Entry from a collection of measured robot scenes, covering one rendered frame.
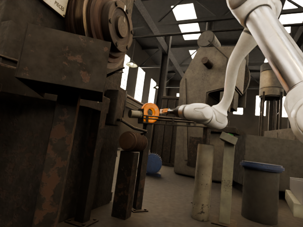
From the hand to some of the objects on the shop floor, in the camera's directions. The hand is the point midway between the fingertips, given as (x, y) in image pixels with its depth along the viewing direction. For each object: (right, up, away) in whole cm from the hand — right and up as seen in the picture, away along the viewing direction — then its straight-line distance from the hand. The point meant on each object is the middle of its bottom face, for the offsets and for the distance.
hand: (163, 111), depth 146 cm
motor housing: (-26, -67, -12) cm, 73 cm away
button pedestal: (+42, -77, -2) cm, 88 cm away
